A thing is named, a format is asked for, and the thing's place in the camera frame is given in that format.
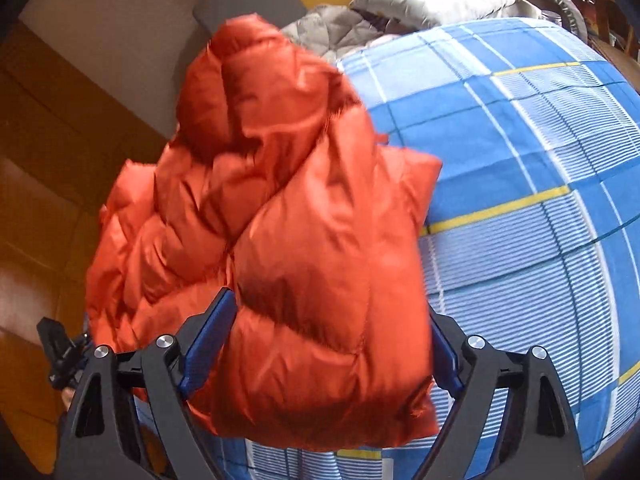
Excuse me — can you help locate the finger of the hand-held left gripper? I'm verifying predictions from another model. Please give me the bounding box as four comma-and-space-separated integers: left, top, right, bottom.
36, 316, 95, 392

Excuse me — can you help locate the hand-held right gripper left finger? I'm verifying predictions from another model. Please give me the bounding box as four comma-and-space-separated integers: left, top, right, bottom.
54, 287, 239, 480

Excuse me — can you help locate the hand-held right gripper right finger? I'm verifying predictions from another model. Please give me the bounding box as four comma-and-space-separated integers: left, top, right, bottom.
414, 310, 587, 480

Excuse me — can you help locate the orange puffer jacket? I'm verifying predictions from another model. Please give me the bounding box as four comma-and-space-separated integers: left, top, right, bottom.
84, 14, 444, 452

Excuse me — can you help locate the bed with blue plaid sheet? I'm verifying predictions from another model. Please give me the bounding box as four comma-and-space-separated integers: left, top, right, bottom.
134, 16, 640, 480

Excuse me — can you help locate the wooden wardrobe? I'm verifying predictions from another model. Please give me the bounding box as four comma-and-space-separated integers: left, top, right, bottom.
0, 19, 177, 480

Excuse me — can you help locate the grey quilted blanket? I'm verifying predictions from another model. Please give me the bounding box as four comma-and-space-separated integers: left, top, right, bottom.
279, 4, 402, 62

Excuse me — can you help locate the grey padded cushion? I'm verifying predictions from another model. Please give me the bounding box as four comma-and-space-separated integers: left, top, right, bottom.
504, 0, 592, 42

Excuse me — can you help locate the wooden desk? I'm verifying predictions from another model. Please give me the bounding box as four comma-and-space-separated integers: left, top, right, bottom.
546, 0, 640, 61

